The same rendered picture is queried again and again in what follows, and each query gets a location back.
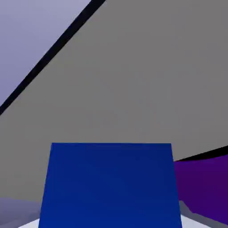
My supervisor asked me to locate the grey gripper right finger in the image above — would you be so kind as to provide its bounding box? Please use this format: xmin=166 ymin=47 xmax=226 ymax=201
xmin=179 ymin=199 xmax=224 ymax=228

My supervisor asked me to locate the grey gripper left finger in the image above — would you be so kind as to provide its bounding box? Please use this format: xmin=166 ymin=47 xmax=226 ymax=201
xmin=0 ymin=197 xmax=42 ymax=228

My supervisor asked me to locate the small blue cube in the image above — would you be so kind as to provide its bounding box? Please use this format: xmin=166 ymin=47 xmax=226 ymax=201
xmin=38 ymin=142 xmax=183 ymax=228

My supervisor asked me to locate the large purple box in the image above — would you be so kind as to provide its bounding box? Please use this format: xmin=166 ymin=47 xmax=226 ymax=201
xmin=173 ymin=154 xmax=228 ymax=226

